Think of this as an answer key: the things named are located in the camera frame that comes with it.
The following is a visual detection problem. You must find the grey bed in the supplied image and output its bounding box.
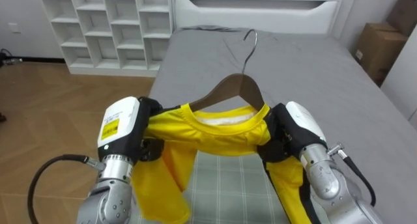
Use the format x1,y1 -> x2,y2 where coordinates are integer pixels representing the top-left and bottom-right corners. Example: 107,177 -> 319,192
148,0 -> 417,224

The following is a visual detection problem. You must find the wooden clothes hanger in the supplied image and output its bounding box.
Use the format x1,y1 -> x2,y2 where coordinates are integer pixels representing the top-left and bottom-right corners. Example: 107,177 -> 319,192
188,29 -> 266,113

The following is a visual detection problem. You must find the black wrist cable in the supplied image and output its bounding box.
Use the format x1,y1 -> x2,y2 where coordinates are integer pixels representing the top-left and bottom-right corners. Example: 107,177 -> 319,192
27,154 -> 107,224
326,143 -> 377,208

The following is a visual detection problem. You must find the white cabinet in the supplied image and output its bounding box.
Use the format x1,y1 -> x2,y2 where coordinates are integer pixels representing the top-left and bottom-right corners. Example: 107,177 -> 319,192
380,25 -> 417,130

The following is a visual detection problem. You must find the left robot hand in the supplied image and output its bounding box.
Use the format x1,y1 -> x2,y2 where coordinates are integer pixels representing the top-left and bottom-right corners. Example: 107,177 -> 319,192
97,96 -> 165,164

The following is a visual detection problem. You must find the black device with cables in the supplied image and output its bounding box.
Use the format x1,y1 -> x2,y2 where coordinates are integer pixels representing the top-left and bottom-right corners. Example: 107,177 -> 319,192
0,48 -> 23,68

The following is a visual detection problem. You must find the brown cardboard box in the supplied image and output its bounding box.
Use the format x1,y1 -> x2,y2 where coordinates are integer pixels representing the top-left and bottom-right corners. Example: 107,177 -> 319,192
354,21 -> 409,85
386,0 -> 417,38

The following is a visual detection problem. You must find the grey plaid blanket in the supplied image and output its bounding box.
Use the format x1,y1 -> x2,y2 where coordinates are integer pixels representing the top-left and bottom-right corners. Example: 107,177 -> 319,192
138,150 -> 291,224

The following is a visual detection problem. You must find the yellow shirt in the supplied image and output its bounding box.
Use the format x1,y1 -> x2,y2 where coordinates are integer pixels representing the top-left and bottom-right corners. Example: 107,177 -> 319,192
131,102 -> 313,224

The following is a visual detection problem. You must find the white shelf unit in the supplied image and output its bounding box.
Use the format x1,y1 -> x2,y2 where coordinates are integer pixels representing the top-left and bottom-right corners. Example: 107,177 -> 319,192
38,0 -> 173,78

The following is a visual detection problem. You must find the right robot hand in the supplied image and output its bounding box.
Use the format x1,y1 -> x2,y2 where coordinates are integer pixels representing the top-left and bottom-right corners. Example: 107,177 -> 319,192
256,101 -> 328,163

